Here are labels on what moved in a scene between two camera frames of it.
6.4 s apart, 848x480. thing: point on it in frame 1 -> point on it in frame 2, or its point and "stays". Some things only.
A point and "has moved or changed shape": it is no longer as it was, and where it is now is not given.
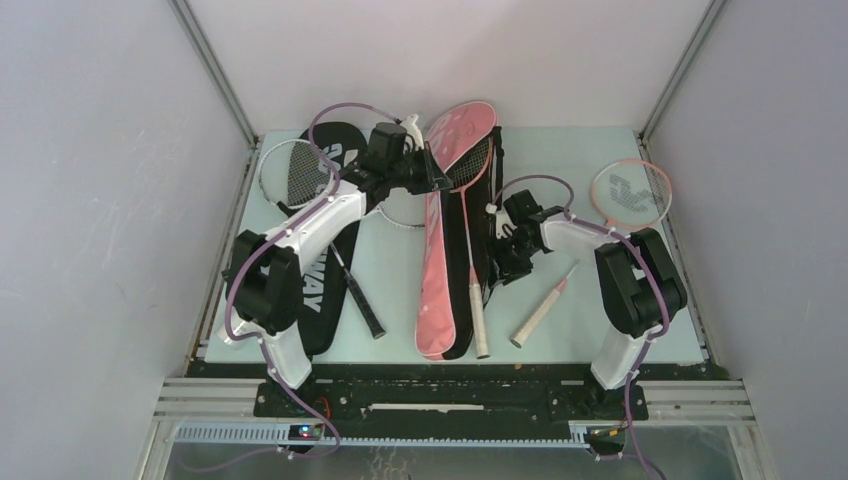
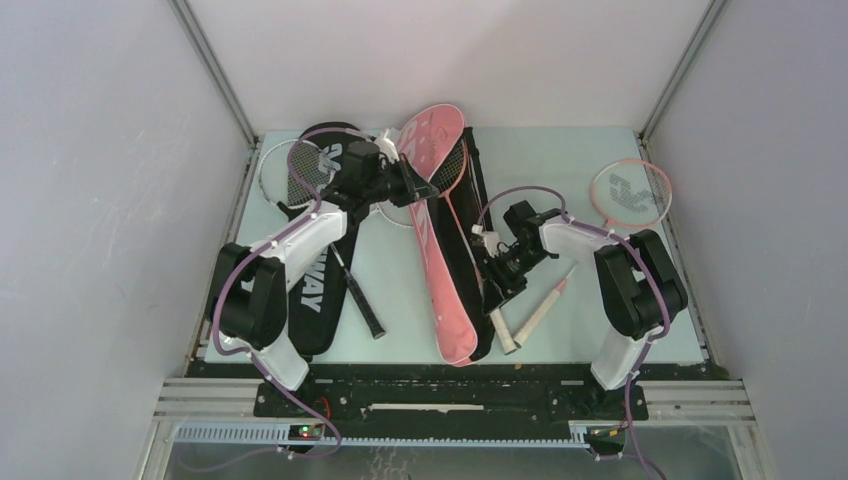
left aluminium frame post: x=242 y=120 stays
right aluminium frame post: x=710 y=14 stays
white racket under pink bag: x=404 y=208 stays
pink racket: x=468 y=173 -> x=433 y=136
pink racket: x=627 y=194 stays
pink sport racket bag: x=459 y=226 has moved or changed shape
